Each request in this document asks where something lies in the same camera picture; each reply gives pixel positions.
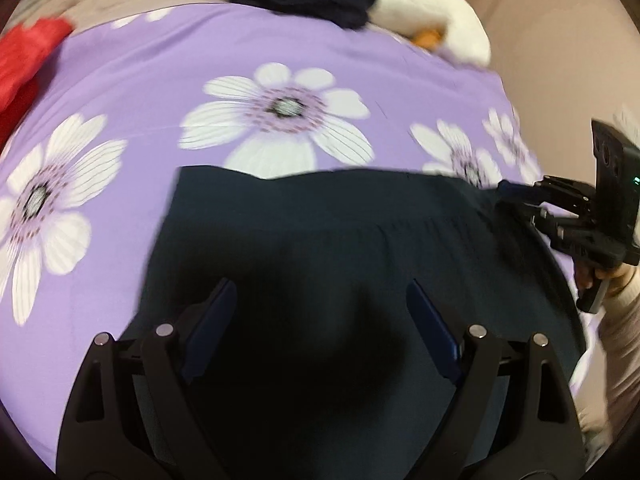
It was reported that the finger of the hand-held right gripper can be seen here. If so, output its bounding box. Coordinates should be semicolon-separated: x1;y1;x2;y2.
525;205;595;257
496;175;596;211

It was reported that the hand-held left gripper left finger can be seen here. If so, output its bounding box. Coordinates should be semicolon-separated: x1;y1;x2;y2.
56;277;238;480

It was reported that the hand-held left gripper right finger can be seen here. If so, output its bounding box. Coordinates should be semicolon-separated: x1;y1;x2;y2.
406;280;587;480

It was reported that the dark teal zip jacket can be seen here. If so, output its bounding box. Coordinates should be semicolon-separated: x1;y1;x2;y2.
120;165;588;480

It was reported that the person's right hand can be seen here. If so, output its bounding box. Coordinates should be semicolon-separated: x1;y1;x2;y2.
572;260;638;297

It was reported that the white plush toy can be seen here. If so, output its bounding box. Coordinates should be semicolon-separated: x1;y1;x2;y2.
357;0;493;68

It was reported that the purple floral bedsheet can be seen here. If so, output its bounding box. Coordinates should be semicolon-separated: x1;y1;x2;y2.
0;2;601;471

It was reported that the red puffer jacket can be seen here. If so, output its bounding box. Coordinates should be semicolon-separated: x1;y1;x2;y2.
0;16;73;146

